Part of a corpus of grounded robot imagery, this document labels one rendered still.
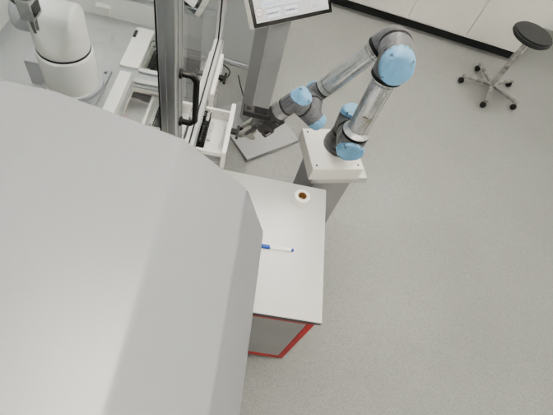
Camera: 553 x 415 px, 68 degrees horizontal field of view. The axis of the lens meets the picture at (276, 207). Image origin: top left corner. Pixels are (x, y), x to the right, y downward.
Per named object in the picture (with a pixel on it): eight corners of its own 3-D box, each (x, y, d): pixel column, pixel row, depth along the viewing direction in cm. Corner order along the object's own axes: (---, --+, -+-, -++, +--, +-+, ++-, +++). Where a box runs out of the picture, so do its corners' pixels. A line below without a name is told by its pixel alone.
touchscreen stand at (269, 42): (298, 142, 302) (345, 17, 218) (246, 162, 283) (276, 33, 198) (262, 97, 320) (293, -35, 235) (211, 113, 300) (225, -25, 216)
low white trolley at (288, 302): (289, 258, 250) (326, 189, 187) (280, 364, 216) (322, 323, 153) (194, 242, 243) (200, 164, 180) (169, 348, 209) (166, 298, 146)
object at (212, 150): (229, 120, 187) (230, 110, 182) (220, 163, 173) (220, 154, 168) (141, 101, 183) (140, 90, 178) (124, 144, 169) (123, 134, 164)
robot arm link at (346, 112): (358, 123, 189) (369, 101, 178) (358, 145, 181) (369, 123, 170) (333, 118, 188) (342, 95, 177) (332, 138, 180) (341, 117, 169)
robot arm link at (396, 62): (358, 142, 182) (420, 34, 137) (358, 167, 173) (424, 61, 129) (332, 136, 180) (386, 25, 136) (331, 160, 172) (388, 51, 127)
